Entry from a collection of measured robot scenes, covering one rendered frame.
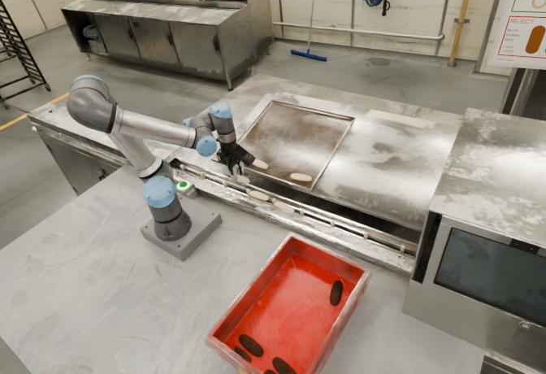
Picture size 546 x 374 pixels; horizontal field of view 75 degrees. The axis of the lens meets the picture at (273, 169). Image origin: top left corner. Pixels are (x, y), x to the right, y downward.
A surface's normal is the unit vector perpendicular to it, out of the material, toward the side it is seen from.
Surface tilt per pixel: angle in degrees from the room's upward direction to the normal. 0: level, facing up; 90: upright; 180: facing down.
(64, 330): 0
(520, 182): 0
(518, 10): 90
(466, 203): 0
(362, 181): 10
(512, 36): 90
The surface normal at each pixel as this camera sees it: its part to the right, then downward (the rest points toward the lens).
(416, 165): -0.19, -0.65
